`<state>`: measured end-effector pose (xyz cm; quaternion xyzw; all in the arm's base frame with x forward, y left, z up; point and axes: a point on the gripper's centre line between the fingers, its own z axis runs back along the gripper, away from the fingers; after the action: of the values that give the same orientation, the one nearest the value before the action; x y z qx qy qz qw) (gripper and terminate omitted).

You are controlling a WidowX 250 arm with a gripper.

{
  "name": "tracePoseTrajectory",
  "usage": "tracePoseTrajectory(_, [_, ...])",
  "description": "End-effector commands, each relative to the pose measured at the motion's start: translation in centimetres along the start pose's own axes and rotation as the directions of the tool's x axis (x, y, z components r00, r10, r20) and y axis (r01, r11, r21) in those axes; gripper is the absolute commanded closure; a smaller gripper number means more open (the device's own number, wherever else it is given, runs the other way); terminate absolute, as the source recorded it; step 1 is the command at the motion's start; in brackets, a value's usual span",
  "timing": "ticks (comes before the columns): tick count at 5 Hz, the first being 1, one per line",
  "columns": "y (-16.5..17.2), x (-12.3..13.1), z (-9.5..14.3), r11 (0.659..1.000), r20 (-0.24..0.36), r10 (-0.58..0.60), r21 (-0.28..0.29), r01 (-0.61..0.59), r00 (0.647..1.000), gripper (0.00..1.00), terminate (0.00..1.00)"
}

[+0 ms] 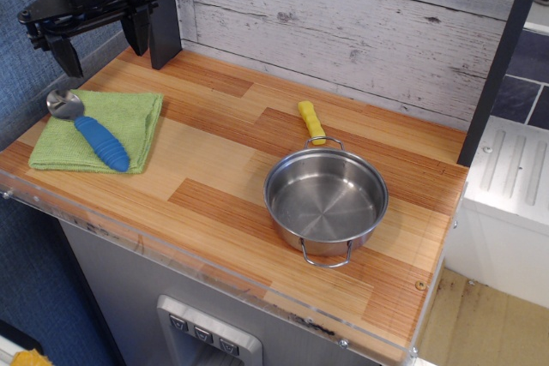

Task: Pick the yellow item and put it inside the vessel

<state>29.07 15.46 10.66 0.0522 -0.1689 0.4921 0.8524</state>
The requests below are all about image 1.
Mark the yellow plastic handle item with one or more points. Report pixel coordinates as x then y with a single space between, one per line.
312 122

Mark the silver dispenser button panel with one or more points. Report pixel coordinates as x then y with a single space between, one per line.
194 337

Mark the green folded cloth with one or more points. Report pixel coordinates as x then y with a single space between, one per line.
131 117

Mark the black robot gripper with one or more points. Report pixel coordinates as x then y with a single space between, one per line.
50 24

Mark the dark grey left post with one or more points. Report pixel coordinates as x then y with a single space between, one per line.
164 42

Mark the blue handled metal spoon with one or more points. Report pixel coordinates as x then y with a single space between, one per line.
67 106

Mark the stainless steel pot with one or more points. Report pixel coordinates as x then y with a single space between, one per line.
325 202

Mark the white toy sink unit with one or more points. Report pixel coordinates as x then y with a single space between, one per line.
500 234

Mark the dark grey post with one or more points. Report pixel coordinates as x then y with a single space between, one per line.
164 42
509 39

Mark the dark grey right post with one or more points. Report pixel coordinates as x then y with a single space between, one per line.
509 39

